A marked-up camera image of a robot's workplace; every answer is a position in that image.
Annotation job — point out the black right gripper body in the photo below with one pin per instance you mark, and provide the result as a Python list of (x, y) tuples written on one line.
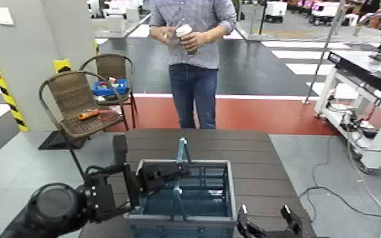
[(273, 234)]

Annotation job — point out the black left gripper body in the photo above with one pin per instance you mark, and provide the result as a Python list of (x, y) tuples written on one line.
[(147, 179)]

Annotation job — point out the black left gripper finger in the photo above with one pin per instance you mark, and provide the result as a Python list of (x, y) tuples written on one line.
[(174, 172), (164, 185)]

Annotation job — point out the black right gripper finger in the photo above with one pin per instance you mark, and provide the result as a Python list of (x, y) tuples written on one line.
[(292, 217), (243, 221)]

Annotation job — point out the teal crate with grey rim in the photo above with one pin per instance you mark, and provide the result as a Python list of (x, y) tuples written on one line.
[(190, 199)]

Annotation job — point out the white paper cup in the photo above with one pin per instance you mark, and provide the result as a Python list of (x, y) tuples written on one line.
[(184, 30)]

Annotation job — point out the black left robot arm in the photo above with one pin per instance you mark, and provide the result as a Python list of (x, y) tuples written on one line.
[(54, 206)]

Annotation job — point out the bystander left hand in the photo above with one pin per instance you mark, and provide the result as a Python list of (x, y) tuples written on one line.
[(195, 41)]

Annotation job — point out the bystander right hand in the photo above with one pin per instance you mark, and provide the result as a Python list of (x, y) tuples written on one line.
[(165, 35)]

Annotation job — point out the orange hand tool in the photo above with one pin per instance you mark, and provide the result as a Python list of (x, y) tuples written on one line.
[(88, 115)]

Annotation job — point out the man in checked shirt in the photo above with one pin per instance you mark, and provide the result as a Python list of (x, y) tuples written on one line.
[(193, 83)]

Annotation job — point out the blue plastic bin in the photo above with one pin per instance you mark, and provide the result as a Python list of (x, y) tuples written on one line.
[(110, 89)]

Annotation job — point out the large brown wicker chair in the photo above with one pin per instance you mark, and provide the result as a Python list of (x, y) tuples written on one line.
[(72, 96)]

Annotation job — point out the small brown wicker chair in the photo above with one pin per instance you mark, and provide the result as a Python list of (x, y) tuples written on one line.
[(112, 66)]

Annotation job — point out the short yellow black hazard stripe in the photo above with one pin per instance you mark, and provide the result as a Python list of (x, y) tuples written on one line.
[(62, 65)]

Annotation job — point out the white equipment cart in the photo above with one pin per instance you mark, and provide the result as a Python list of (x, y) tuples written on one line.
[(363, 93)]

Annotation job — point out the white grey counter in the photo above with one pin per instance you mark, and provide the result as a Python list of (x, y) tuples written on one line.
[(120, 28)]

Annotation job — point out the long yellow black hazard stripe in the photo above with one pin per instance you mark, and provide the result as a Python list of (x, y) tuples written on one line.
[(6, 94)]

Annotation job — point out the slanted metal pole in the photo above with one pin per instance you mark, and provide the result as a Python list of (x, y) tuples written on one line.
[(325, 50)]

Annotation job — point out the white boxy mobile robot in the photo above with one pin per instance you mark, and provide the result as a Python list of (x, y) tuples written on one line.
[(325, 11), (276, 10)]

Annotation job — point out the white wall plate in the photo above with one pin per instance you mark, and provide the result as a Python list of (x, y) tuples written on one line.
[(2, 15)]

